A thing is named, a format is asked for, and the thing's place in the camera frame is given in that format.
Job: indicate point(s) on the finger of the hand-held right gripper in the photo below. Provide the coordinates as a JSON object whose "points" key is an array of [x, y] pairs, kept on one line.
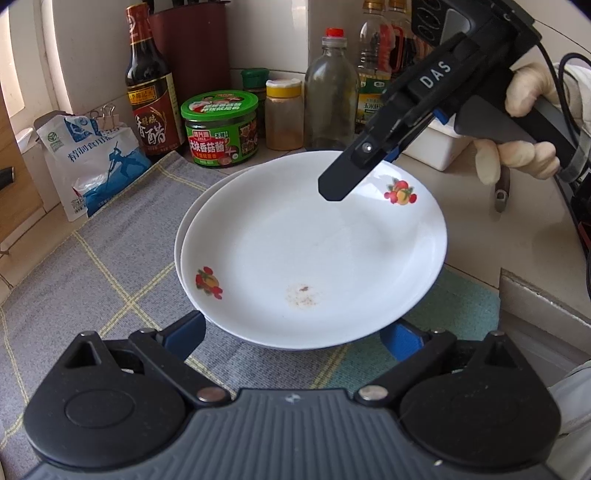
{"points": [[360, 161]]}

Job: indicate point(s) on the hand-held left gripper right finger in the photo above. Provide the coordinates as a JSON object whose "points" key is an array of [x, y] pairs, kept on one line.
{"points": [[404, 341]]}

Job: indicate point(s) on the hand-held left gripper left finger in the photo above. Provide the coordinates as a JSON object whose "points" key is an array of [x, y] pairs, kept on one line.
{"points": [[187, 334]]}

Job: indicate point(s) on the white fruit-print plate speckled stain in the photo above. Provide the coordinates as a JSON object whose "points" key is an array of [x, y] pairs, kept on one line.
{"points": [[300, 240]]}

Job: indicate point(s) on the white fruit-print plate stained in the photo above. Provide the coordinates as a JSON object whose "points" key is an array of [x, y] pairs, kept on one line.
{"points": [[194, 207]]}

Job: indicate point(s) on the person's right forearm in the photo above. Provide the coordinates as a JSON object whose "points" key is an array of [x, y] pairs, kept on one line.
{"points": [[577, 83]]}

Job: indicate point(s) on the person's right hand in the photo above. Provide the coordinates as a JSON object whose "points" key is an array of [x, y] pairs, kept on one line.
{"points": [[531, 85]]}

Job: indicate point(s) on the red-capped clear glass bottle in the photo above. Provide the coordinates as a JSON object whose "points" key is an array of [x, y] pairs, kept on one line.
{"points": [[330, 101]]}

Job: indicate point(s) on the cooking oil bottle green label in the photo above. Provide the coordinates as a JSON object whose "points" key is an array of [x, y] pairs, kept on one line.
{"points": [[369, 92]]}

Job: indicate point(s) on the white plastic box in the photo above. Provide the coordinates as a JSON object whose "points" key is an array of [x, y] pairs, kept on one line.
{"points": [[443, 147]]}

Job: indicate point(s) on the yellow-capped spice jar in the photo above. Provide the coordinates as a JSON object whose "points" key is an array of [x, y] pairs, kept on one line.
{"points": [[284, 120]]}

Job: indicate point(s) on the grey and teal checked towel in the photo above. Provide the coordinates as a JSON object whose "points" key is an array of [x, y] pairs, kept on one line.
{"points": [[115, 277]]}

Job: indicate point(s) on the green-capped spice jar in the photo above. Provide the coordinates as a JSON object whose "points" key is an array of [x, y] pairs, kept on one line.
{"points": [[254, 78]]}

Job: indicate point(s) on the green-lidded sauce jar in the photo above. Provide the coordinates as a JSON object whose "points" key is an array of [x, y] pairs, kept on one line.
{"points": [[217, 138]]}

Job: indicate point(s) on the white and blue salt bag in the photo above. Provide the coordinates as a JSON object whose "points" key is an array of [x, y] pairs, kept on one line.
{"points": [[92, 175]]}

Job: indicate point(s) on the person's white clothing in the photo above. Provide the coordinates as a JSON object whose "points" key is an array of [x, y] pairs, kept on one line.
{"points": [[575, 424]]}

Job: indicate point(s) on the dark red knife block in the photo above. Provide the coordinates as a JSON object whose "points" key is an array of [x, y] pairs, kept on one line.
{"points": [[194, 46]]}

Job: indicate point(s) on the dark vinegar bottle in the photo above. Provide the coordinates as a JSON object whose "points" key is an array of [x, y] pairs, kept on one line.
{"points": [[152, 120]]}

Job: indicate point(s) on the bamboo cutting board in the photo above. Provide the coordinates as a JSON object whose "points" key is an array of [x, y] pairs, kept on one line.
{"points": [[18, 194]]}

